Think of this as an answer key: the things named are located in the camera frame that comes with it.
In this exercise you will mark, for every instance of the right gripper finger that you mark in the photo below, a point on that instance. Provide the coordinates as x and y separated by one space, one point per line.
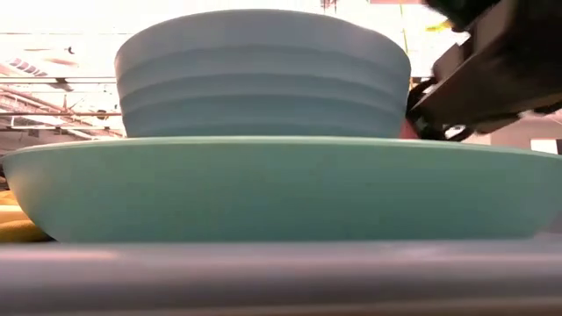
443 114

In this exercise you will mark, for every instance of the pink cup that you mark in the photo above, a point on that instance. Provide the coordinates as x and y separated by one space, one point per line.
405 131

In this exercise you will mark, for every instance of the teal plate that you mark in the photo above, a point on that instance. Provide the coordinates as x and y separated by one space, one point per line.
281 188

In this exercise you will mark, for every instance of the blue ribbed bowl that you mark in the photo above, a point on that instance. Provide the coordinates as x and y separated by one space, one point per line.
263 74

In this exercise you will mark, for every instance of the blue plastic tray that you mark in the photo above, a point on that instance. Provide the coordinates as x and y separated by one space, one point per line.
281 276

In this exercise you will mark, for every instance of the yellow cloth napkin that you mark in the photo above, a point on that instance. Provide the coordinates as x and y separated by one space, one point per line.
17 226

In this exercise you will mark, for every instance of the grey horizontal rail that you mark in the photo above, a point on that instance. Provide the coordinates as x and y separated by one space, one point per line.
44 80

